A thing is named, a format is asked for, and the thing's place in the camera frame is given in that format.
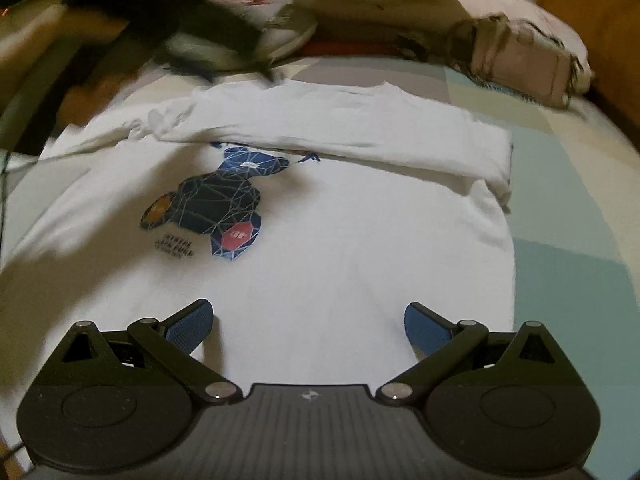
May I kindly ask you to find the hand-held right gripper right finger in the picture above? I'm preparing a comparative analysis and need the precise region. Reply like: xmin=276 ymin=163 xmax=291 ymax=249
xmin=375 ymin=302 xmax=563 ymax=405

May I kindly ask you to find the white printed sweatshirt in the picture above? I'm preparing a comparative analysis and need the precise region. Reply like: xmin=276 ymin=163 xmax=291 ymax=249
xmin=0 ymin=80 xmax=516 ymax=396

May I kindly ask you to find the beige handbag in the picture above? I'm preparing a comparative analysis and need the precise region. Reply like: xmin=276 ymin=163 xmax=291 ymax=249
xmin=400 ymin=15 xmax=586 ymax=111

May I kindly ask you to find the wooden headboard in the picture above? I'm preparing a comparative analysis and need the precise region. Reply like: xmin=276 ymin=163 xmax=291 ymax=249
xmin=535 ymin=0 xmax=640 ymax=126

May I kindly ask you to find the grey donut cushion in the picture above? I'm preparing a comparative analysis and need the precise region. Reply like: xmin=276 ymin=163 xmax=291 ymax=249
xmin=165 ymin=7 xmax=318 ymax=68

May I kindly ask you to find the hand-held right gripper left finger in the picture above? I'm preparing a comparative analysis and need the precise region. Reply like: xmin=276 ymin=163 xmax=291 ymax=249
xmin=52 ymin=299 xmax=243 ymax=405

